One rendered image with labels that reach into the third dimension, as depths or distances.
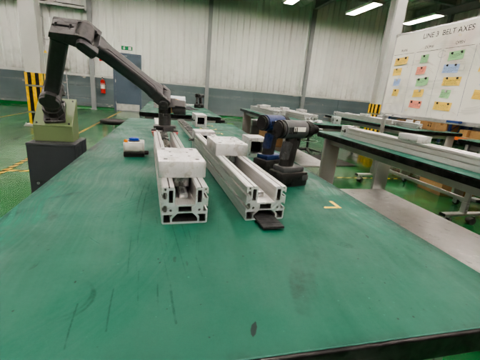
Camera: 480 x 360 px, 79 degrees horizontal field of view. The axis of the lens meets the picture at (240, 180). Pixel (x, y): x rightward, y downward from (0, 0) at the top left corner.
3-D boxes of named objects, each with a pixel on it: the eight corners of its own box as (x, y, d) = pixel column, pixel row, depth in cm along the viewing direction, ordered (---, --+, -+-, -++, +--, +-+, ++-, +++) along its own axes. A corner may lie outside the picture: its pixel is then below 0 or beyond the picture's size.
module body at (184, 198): (153, 149, 136) (153, 131, 134) (175, 150, 139) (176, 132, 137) (161, 224, 63) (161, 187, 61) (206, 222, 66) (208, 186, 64)
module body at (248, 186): (193, 151, 142) (195, 133, 139) (214, 151, 145) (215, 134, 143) (244, 220, 69) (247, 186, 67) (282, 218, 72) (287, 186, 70)
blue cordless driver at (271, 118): (249, 169, 117) (255, 113, 110) (282, 164, 129) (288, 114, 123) (263, 174, 111) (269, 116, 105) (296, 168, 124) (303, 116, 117)
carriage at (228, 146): (206, 153, 111) (206, 135, 109) (233, 153, 114) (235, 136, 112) (215, 163, 96) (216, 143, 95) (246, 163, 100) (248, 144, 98)
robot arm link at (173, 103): (160, 86, 131) (158, 101, 127) (186, 88, 133) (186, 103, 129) (161, 103, 141) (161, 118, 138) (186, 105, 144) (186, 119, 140)
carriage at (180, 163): (156, 170, 83) (156, 146, 81) (194, 171, 86) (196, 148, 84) (158, 188, 68) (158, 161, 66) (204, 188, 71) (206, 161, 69)
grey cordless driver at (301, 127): (263, 182, 101) (271, 118, 95) (306, 178, 111) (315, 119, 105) (277, 189, 95) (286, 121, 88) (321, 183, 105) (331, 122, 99)
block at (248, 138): (236, 152, 146) (237, 133, 143) (257, 153, 150) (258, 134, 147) (241, 157, 137) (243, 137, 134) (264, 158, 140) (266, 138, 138)
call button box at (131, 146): (124, 152, 125) (124, 138, 123) (148, 153, 128) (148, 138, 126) (123, 156, 118) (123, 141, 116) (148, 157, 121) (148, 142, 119)
